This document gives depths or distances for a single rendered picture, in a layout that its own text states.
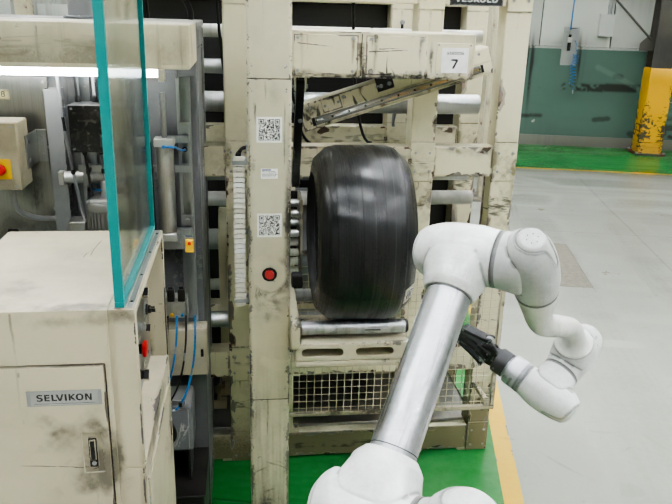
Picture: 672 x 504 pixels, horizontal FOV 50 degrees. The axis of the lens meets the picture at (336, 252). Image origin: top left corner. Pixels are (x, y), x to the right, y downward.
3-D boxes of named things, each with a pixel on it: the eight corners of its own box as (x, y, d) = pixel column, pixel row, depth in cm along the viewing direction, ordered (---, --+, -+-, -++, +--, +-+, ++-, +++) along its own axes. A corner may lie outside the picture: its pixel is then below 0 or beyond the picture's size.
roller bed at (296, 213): (248, 278, 267) (247, 199, 257) (247, 265, 281) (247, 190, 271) (301, 277, 269) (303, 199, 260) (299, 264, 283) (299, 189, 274)
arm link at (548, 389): (511, 399, 205) (538, 366, 209) (559, 435, 199) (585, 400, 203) (517, 385, 196) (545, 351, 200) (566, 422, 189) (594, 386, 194)
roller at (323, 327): (297, 331, 230) (298, 338, 226) (297, 318, 228) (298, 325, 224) (405, 328, 234) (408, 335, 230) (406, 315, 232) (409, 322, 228)
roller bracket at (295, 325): (291, 351, 222) (291, 321, 219) (283, 301, 260) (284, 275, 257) (301, 350, 223) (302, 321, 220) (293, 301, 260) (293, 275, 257)
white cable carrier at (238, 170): (235, 306, 229) (232, 156, 214) (235, 300, 233) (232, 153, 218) (249, 305, 229) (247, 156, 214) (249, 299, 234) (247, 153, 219)
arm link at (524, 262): (567, 271, 166) (509, 260, 172) (566, 218, 153) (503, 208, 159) (553, 316, 159) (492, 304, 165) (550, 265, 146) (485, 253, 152)
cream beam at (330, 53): (290, 78, 233) (291, 30, 228) (286, 71, 256) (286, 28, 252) (474, 81, 240) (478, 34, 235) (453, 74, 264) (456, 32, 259)
